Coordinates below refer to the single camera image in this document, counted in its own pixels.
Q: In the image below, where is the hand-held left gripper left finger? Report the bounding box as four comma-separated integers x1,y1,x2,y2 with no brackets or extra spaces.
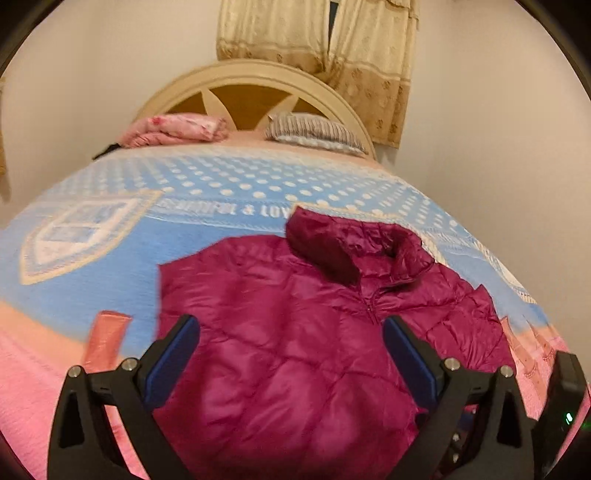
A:
47,315,201,480

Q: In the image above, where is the magenta puffer jacket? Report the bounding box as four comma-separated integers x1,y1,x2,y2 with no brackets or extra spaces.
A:
152,206,518,480

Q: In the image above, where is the blue and pink printed blanket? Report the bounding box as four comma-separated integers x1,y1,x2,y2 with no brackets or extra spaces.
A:
0,132,573,480

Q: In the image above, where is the striped pillow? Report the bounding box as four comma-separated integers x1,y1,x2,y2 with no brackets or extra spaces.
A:
264,112,368,155

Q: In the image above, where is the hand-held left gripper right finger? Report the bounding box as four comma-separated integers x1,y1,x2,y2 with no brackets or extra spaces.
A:
384,316,539,480

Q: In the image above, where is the beige patterned curtain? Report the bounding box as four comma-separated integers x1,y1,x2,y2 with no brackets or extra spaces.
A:
216,0,420,148

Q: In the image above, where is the pink floral folded quilt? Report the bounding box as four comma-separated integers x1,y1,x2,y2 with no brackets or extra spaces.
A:
118,113,230,149

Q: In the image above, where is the cream wooden headboard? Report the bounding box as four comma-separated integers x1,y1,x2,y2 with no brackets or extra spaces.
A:
133,60,378,160

